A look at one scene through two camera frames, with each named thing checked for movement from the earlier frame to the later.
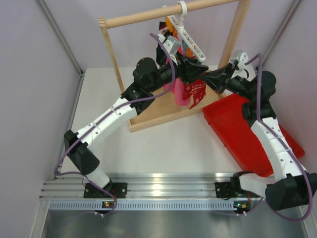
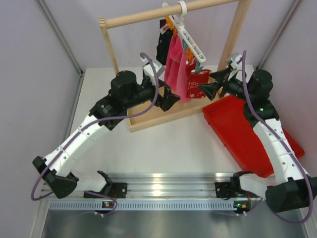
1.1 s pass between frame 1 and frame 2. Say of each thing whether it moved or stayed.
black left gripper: moved
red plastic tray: stayed
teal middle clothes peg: stayed
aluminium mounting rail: stayed
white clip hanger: stayed
